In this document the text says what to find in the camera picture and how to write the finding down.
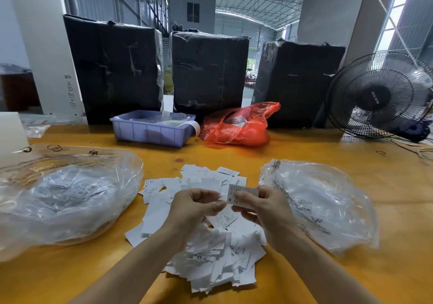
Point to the person's left hand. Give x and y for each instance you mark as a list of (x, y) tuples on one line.
[(189, 209)]

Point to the person's right hand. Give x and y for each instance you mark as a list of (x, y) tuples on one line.
[(270, 212)]

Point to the white paper label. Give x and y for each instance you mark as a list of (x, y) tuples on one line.
[(240, 193)]

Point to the pile of white labels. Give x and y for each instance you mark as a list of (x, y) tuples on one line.
[(203, 246)]

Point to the clear plastic bag black print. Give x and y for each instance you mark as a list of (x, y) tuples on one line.
[(325, 206)]

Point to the large clear bag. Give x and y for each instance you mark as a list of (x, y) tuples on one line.
[(67, 199)]

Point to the person's right forearm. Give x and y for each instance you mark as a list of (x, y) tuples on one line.
[(331, 277)]

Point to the person's left forearm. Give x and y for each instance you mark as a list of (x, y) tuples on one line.
[(125, 273)]

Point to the red plastic bag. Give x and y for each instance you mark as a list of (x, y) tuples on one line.
[(239, 126)]

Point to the blue plastic bin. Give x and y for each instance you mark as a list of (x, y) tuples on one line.
[(145, 128)]

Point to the large black wrapped bale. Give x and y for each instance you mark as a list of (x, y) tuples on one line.
[(210, 74), (298, 85), (113, 70)]

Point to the black table fan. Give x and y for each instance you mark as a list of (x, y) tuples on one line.
[(377, 96)]

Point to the white foam box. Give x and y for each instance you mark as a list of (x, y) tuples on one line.
[(12, 135)]

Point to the grey cabin with window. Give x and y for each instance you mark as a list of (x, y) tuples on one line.
[(192, 13)]

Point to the brown wooden cabinet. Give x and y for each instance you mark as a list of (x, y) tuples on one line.
[(19, 92)]

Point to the white pillar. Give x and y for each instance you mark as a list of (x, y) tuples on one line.
[(47, 47)]

